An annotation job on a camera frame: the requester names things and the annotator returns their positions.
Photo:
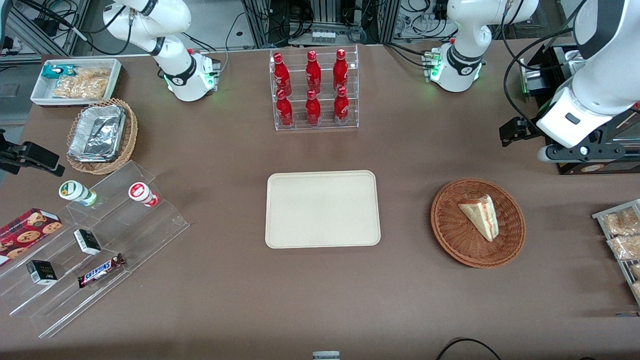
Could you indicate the triangular sandwich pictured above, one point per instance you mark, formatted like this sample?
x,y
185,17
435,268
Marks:
x,y
481,215

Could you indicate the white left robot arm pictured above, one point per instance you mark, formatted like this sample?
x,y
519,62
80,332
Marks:
x,y
460,30

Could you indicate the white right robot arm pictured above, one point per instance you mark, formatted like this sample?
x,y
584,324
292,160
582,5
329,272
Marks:
x,y
180,75

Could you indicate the aluminium foil tray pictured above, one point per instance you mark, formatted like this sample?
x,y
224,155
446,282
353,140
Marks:
x,y
97,132

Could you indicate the light oval wicker basket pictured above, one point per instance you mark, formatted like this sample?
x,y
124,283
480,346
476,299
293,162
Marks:
x,y
130,135

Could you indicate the tray of packaged snacks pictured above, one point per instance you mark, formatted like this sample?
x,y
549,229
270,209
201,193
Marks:
x,y
600,216

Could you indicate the brown round wicker basket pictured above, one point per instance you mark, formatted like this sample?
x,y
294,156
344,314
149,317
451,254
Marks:
x,y
460,245

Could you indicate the beige rectangular plastic tray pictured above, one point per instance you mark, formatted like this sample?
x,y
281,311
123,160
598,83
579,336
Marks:
x,y
322,210

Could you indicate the silver device with green light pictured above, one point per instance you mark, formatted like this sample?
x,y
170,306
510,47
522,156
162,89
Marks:
x,y
535,80

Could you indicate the green lid drink bottle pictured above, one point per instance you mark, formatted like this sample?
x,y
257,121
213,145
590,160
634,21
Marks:
x,y
75,191

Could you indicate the white rectangular bin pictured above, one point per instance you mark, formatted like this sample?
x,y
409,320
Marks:
x,y
42,92

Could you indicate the black glass display cabinet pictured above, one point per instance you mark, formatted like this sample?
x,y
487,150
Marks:
x,y
620,169

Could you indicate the red chocolate chip cookie box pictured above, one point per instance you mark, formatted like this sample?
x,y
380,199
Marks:
x,y
27,232

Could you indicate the clear bag of crackers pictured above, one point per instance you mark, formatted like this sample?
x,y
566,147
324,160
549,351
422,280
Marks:
x,y
80,89
95,73

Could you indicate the teal snack packet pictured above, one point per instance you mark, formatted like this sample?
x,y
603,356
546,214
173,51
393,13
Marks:
x,y
54,71

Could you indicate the small black box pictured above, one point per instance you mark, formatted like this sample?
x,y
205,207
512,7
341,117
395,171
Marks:
x,y
87,241
41,272

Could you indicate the red lid drink bottle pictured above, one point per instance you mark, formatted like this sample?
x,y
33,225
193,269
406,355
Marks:
x,y
140,192

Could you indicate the clear bag of pastries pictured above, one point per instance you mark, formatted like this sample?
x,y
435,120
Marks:
x,y
636,271
625,247
637,290
620,222

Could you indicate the Snickers chocolate bar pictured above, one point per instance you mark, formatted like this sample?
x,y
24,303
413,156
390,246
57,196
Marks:
x,y
100,271

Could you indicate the clear acrylic stepped stand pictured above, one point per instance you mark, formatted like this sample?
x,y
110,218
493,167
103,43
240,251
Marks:
x,y
150,235

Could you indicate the red cola bottle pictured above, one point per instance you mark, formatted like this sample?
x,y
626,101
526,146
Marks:
x,y
340,70
313,71
282,72
284,111
341,107
313,110

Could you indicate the clear acrylic bottle rack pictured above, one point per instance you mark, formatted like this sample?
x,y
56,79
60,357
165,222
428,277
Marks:
x,y
325,127

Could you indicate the white power strip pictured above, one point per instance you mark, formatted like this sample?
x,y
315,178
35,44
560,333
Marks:
x,y
323,36

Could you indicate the small grey box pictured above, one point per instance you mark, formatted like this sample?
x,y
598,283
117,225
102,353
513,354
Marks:
x,y
326,355

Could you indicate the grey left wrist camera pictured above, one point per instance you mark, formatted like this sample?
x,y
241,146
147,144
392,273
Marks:
x,y
585,152

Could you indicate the aluminium frame rack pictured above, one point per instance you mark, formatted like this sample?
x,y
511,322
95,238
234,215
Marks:
x,y
260,25

